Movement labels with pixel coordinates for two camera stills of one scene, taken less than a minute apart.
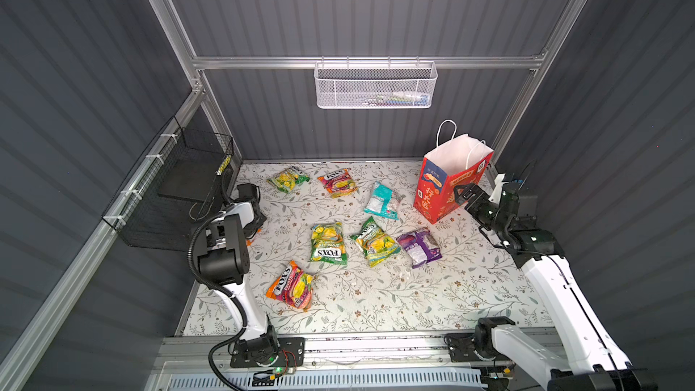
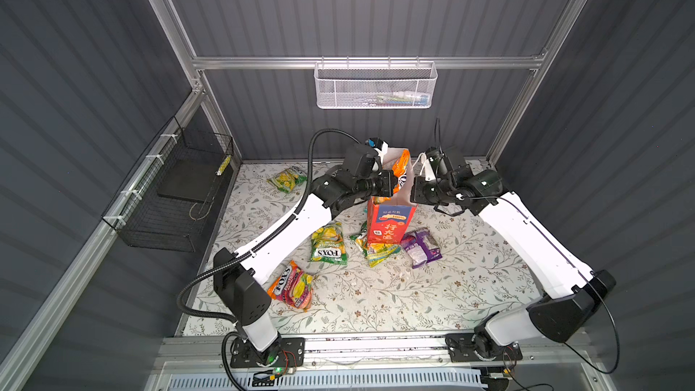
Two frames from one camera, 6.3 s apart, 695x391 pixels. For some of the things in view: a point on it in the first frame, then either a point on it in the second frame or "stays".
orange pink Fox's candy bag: (294, 287) stays
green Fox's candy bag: (328, 243) stays
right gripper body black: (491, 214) -> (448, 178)
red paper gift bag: (455, 163) -> (390, 219)
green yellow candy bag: (377, 246) stays
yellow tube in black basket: (223, 166) stays
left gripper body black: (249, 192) -> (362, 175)
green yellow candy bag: (289, 179) stays
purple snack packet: (420, 247) stays
